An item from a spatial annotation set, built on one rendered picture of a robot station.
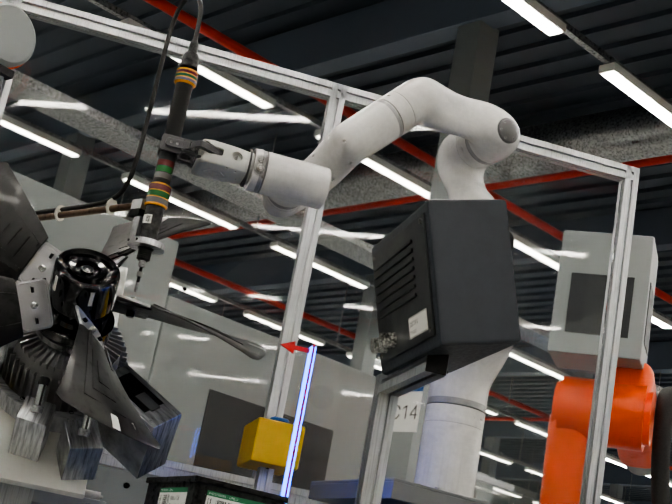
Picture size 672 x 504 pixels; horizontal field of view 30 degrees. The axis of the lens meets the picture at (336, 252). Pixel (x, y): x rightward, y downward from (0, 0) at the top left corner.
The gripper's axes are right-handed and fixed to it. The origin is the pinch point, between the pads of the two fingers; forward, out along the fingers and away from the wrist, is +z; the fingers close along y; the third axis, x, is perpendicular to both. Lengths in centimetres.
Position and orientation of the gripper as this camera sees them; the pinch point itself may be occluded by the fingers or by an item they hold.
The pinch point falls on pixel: (169, 147)
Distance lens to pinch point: 243.1
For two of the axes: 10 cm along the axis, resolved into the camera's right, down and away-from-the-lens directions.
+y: -2.6, 2.4, 9.4
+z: -9.5, -2.5, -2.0
